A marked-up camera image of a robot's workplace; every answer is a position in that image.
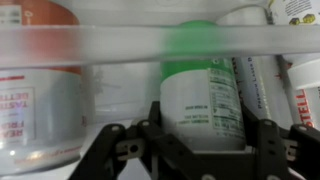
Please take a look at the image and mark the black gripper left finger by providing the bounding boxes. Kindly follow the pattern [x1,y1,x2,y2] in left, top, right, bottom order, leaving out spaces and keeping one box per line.
[68,100,201,180]

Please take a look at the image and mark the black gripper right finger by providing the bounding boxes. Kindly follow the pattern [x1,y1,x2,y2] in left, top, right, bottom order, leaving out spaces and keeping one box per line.
[240,103,320,180]

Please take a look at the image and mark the open fridge door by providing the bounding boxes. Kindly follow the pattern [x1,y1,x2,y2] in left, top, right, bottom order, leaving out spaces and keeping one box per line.
[0,0,320,180]

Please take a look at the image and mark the orange white plastic tub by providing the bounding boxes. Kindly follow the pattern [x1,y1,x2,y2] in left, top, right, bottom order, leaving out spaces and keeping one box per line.
[0,0,88,177]

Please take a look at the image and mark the printed white carton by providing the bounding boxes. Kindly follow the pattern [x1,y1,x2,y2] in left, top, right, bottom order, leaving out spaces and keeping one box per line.
[267,0,320,26]

